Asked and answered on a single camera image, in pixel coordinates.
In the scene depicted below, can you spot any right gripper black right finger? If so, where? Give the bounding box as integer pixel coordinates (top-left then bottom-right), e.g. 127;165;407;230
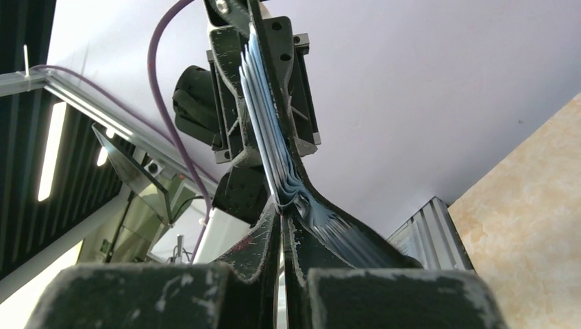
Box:
282;215;508;328

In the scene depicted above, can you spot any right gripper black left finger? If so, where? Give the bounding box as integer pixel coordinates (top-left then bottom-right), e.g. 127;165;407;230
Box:
26;202;280;328

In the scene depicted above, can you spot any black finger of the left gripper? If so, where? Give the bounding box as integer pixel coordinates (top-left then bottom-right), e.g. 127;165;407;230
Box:
206;26;262;167
254;16;321;157

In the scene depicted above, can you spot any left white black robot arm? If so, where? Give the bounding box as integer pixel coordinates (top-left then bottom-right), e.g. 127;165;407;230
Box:
160;14;332;263

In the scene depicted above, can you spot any dark monitor screen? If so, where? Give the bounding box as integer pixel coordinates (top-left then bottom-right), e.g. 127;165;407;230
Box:
92;123;173;227

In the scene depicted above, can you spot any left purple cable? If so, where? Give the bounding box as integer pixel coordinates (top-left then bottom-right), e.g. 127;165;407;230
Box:
146;0;214;265

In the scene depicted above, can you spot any aluminium frame rail right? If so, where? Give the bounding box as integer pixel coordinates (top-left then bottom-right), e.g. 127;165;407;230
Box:
388;197;475;271

